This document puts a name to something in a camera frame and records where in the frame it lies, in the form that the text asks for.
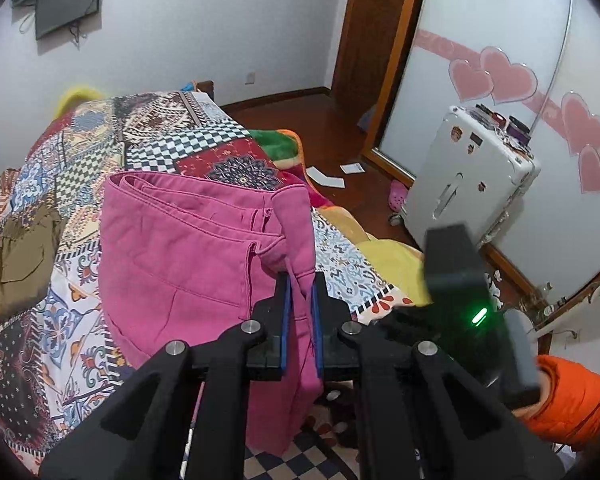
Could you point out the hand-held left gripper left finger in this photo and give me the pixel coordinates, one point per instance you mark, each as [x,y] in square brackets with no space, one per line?
[284,320]

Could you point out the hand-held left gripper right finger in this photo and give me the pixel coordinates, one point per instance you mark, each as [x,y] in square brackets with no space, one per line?
[317,330]

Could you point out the pink pants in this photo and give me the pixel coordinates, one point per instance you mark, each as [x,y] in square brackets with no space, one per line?
[180,250]

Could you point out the person's right forearm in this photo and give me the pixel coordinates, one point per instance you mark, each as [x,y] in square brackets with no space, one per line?
[575,400]

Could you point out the yellow blanket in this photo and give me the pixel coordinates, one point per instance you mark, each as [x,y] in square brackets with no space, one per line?
[395,267]

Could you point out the pink slipper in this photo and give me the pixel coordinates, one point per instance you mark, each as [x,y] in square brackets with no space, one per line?
[398,197]

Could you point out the white hard-shell suitcase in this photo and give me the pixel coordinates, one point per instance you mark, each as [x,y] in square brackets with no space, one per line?
[460,175]

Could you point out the white paper sheet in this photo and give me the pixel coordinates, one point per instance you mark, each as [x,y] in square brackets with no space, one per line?
[352,168]
[326,178]

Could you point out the small items on suitcase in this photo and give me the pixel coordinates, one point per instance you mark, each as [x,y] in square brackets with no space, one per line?
[500,122]

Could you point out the green and red fleece blanket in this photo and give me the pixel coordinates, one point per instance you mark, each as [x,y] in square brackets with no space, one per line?
[290,152]

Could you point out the wooden wardrobe with heart doors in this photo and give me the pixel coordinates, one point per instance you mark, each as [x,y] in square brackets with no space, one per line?
[505,35]

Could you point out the brown wooden door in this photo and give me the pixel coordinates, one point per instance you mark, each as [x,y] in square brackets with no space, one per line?
[375,25]

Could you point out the patchwork printed bedspread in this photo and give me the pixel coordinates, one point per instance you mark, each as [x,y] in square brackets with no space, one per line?
[80,160]

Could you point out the olive green garment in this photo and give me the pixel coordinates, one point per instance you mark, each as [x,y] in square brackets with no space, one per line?
[22,260]

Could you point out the yellow foam bed guard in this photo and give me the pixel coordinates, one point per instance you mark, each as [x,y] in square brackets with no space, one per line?
[77,100]

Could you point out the wall socket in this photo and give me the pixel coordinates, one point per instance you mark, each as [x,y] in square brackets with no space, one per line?
[250,78]

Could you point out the small black wall monitor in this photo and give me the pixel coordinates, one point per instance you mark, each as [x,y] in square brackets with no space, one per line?
[67,2]

